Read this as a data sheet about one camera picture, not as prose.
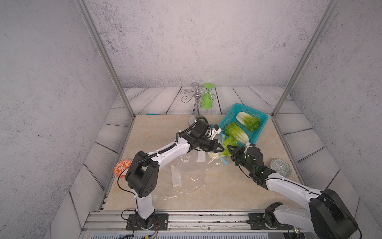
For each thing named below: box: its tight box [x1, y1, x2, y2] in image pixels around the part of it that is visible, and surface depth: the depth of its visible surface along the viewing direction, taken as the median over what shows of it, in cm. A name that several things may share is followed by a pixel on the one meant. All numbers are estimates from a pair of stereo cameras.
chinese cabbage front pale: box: [224, 121, 250, 144], surface depth 101 cm
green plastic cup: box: [201, 82, 216, 110], surface depth 110 cm
